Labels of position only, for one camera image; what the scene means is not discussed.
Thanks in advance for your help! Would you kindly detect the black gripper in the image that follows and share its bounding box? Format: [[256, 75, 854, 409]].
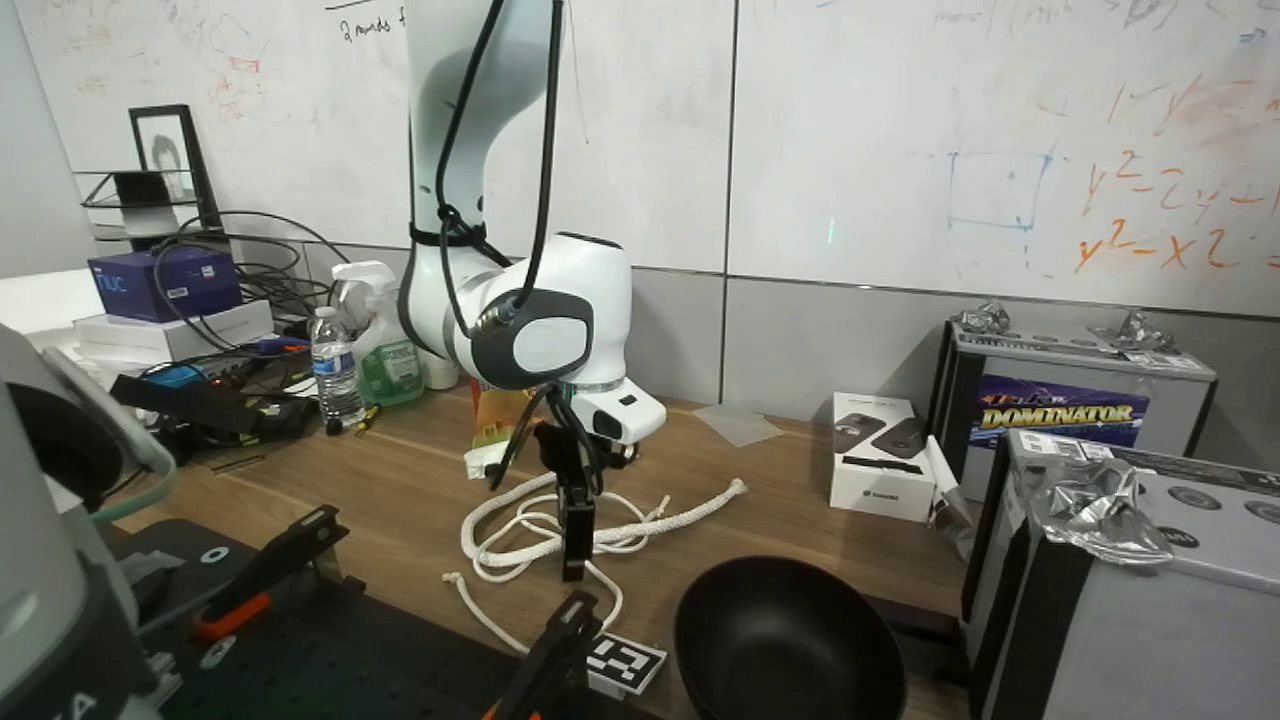
[[533, 411, 642, 583]]

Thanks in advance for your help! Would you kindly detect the thin white string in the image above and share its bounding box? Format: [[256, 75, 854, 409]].
[[440, 547, 632, 660]]

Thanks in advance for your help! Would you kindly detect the thick white braided rope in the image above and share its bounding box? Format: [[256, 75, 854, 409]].
[[456, 473, 755, 590]]

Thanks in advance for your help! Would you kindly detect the white flat box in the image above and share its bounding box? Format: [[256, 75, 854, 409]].
[[70, 295, 281, 378]]

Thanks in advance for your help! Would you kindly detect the black white fiducial tag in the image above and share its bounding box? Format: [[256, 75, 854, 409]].
[[581, 629, 677, 706]]

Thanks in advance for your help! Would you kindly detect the clear plastic sheet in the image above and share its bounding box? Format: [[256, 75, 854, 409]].
[[687, 399, 788, 451]]

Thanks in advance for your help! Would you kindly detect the white paper cup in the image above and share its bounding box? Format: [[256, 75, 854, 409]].
[[422, 347, 470, 396]]

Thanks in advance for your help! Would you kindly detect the black bowl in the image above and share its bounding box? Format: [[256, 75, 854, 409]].
[[672, 554, 913, 720]]

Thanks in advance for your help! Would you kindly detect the clear spray bottle white trigger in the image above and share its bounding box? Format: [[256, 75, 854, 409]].
[[330, 255, 422, 411]]

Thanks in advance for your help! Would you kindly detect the clear plastic water bottle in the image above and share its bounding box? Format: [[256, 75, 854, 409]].
[[308, 306, 368, 436]]

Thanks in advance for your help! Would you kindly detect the black electronics pile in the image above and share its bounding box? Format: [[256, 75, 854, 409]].
[[110, 332, 330, 455]]

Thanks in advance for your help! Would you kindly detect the dark blue carton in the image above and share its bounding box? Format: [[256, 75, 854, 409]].
[[83, 241, 247, 329]]

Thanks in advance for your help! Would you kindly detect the grey battery with Dominator label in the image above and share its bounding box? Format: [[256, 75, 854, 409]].
[[923, 302, 1226, 512]]

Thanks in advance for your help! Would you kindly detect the grey battery with foil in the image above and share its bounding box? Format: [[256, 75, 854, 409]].
[[957, 426, 1280, 720]]

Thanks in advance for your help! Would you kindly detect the black clamp orange handle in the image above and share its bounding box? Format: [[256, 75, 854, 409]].
[[187, 499, 358, 647], [481, 590, 610, 720]]

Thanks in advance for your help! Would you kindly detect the white camera product box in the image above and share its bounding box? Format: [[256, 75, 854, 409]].
[[826, 389, 963, 528]]

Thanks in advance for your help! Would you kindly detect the black cable bundle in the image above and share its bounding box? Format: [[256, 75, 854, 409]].
[[141, 203, 353, 356]]

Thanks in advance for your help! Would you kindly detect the black picture frame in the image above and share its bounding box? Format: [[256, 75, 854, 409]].
[[126, 102, 229, 247]]

